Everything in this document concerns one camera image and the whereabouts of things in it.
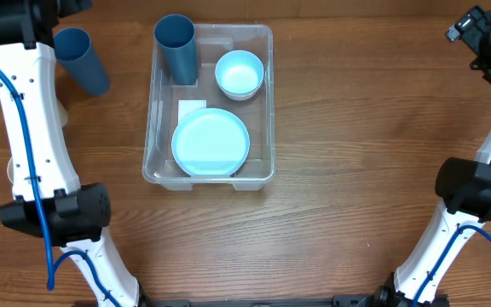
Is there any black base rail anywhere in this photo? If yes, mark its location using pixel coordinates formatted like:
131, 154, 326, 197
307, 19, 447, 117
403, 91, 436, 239
140, 295, 374, 307

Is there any clear plastic storage bin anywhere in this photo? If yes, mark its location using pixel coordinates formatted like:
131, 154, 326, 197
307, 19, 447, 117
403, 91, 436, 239
142, 24, 275, 191

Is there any grey bowl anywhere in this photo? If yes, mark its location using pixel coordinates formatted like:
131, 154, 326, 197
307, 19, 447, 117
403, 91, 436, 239
222, 90, 257, 101

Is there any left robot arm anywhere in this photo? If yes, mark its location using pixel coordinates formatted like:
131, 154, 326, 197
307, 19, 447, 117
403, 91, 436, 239
0, 0, 150, 306

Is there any light blue bowl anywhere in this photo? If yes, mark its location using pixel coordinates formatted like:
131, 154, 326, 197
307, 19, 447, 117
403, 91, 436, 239
215, 49, 264, 94

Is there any white label in bin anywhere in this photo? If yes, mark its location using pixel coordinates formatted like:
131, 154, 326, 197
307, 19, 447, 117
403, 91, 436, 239
177, 100, 207, 123

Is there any cream cup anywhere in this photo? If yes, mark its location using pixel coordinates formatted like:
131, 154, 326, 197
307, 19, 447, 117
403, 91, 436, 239
6, 158, 14, 183
57, 101, 68, 127

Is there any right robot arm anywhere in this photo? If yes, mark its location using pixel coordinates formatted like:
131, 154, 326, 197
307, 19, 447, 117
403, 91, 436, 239
360, 6, 491, 306

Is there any dark blue cup front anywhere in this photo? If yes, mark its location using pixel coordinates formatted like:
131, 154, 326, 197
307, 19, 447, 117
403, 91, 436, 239
154, 14, 199, 85

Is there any dark blue cup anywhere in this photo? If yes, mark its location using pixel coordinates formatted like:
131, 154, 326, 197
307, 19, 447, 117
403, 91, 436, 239
54, 27, 111, 96
154, 14, 199, 85

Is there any right blue cable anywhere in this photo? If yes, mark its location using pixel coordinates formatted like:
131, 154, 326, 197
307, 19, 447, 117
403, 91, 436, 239
411, 223, 491, 307

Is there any light blue plate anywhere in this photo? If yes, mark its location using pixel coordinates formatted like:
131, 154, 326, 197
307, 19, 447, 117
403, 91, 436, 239
171, 108, 251, 177

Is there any cream cup front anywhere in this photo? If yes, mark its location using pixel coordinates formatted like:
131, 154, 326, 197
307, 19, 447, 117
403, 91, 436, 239
6, 158, 14, 183

